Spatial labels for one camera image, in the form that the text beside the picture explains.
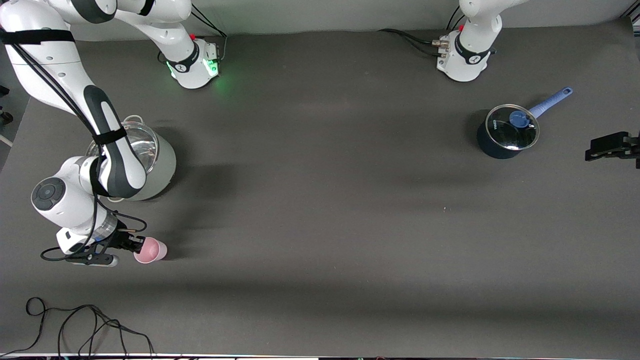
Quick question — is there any black right arm wrist cable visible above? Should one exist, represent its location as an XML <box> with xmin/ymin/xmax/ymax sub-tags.
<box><xmin>0</xmin><ymin>30</ymin><xmax>148</xmax><ymax>262</ymax></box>

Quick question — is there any dark blue saucepan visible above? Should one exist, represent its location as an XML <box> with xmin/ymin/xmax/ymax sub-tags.
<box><xmin>476</xmin><ymin>87</ymin><xmax>574</xmax><ymax>160</ymax></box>

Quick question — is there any pink cup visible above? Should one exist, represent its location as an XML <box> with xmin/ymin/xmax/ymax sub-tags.
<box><xmin>133</xmin><ymin>237</ymin><xmax>168</xmax><ymax>264</ymax></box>

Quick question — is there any thin black loose cable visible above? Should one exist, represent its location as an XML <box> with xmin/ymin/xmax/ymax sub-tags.
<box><xmin>0</xmin><ymin>297</ymin><xmax>156</xmax><ymax>358</ymax></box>

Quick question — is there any black right arm base cable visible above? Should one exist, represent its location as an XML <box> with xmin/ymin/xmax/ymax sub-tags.
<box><xmin>157</xmin><ymin>4</ymin><xmax>228</xmax><ymax>65</ymax></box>

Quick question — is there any grey-green cooking pot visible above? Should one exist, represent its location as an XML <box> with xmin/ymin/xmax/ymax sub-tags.
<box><xmin>86</xmin><ymin>115</ymin><xmax>177</xmax><ymax>202</ymax></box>

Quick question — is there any black arm base cable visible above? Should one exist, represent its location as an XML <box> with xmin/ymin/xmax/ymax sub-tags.
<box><xmin>157</xmin><ymin>4</ymin><xmax>228</xmax><ymax>65</ymax></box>
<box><xmin>378</xmin><ymin>9</ymin><xmax>468</xmax><ymax>57</ymax></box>

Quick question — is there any glass lid with blue knob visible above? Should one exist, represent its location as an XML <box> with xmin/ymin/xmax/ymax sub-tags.
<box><xmin>485</xmin><ymin>104</ymin><xmax>541</xmax><ymax>151</ymax></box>

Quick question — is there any black left arm base cable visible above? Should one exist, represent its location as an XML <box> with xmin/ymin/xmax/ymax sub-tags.
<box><xmin>378</xmin><ymin>9</ymin><xmax>468</xmax><ymax>57</ymax></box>

